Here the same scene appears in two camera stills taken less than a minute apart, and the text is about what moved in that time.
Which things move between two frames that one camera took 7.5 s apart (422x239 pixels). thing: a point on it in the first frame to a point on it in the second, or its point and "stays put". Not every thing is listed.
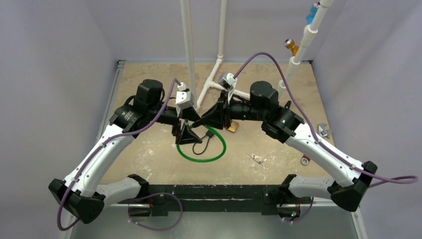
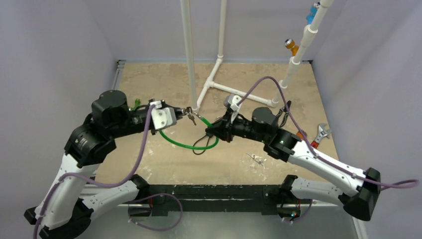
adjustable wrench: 323,131 stays put
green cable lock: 201,160 to 192,148
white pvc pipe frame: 311,27 stays put
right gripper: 223,110 to 223,129
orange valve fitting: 289,44 stays put
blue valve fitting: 313,9 stays put
